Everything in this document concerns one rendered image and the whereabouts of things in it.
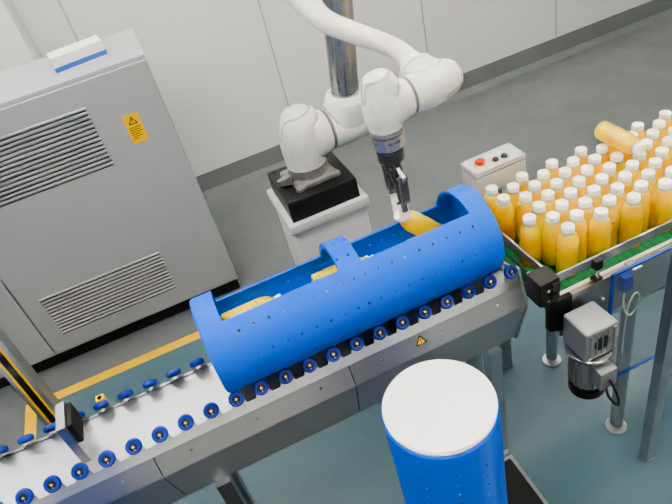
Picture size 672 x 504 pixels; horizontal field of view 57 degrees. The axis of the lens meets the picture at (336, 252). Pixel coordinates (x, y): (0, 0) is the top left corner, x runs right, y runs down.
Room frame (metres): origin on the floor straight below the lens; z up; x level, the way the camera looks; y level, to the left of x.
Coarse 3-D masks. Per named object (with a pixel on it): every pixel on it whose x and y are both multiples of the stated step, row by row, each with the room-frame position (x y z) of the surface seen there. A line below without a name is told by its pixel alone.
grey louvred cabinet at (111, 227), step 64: (128, 64) 2.82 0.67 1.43; (0, 128) 2.68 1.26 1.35; (64, 128) 2.73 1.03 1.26; (128, 128) 2.78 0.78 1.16; (0, 192) 2.65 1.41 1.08; (64, 192) 2.70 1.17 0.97; (128, 192) 2.76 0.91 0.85; (192, 192) 2.81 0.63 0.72; (0, 256) 2.61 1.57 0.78; (64, 256) 2.67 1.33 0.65; (128, 256) 2.72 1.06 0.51; (192, 256) 2.79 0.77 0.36; (0, 320) 2.58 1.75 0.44; (64, 320) 2.63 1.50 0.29; (128, 320) 2.69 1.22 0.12; (0, 384) 2.57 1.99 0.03
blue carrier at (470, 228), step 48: (336, 240) 1.40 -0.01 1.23; (384, 240) 1.53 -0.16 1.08; (432, 240) 1.32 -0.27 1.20; (480, 240) 1.32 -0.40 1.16; (288, 288) 1.45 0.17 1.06; (336, 288) 1.25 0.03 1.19; (384, 288) 1.24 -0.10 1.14; (432, 288) 1.26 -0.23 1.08; (240, 336) 1.18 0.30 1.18; (288, 336) 1.18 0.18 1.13; (336, 336) 1.20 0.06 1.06; (240, 384) 1.15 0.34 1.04
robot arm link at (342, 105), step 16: (336, 0) 1.95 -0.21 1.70; (352, 0) 1.99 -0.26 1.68; (352, 16) 1.99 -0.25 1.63; (336, 48) 1.99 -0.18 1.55; (352, 48) 2.00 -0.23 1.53; (336, 64) 2.01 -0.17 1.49; (352, 64) 2.01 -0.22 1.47; (336, 80) 2.02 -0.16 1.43; (352, 80) 2.02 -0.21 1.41; (336, 96) 2.04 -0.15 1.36; (352, 96) 2.03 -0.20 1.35; (336, 112) 2.02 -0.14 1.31; (352, 112) 2.01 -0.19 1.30; (336, 128) 2.01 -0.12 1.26; (352, 128) 2.02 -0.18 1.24; (336, 144) 2.02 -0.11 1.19
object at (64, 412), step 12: (60, 408) 1.20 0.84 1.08; (72, 408) 1.20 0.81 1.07; (60, 420) 1.15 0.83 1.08; (72, 420) 1.16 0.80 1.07; (60, 432) 1.12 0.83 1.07; (72, 432) 1.13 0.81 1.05; (84, 432) 1.20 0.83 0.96; (72, 444) 1.12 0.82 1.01; (84, 444) 1.15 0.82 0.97; (84, 456) 1.12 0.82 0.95
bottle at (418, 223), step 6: (414, 210) 1.48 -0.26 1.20; (414, 216) 1.45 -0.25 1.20; (420, 216) 1.45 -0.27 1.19; (426, 216) 1.48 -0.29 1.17; (402, 222) 1.45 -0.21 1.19; (408, 222) 1.44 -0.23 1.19; (414, 222) 1.44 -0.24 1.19; (420, 222) 1.44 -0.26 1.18; (426, 222) 1.45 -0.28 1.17; (432, 222) 1.46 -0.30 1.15; (408, 228) 1.44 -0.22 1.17; (414, 228) 1.43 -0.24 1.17; (420, 228) 1.44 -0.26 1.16; (426, 228) 1.44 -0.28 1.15; (432, 228) 1.45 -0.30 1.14; (414, 234) 1.45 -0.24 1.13; (420, 234) 1.44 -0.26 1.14
